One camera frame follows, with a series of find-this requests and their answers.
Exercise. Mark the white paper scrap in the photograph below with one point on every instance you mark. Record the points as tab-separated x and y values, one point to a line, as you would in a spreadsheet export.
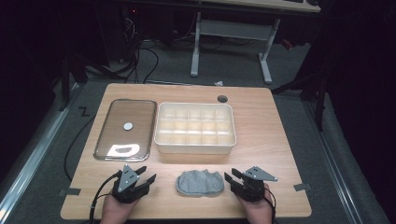
219	83

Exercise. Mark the grey sock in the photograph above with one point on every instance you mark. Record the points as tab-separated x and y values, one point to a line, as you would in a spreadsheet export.
199	184

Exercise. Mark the black stand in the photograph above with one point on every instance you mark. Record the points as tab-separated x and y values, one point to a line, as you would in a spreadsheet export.
66	77
319	93

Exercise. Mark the metal floor rail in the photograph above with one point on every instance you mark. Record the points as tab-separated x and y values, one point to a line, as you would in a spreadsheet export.
334	168
34	155

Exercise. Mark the person's right hand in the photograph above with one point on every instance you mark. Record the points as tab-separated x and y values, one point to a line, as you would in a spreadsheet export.
258	213

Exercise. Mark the grey tape piece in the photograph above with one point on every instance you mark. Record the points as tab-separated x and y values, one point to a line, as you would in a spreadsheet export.
302	187
70	191

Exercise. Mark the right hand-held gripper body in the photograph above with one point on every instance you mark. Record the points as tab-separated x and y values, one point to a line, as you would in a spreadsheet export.
253	186

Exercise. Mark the white-legged desk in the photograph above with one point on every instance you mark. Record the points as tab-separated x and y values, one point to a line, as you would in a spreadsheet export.
232	29

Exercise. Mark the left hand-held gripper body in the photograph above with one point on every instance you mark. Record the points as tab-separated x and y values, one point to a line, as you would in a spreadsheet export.
127	180

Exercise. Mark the person's left hand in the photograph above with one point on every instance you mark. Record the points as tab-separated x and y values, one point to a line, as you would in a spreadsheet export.
115	211

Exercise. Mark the cream divided storage box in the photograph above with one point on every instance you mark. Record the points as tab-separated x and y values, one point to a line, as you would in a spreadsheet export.
193	148

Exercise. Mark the transparent box lid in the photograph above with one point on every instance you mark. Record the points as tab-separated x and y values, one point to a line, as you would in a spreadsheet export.
124	109

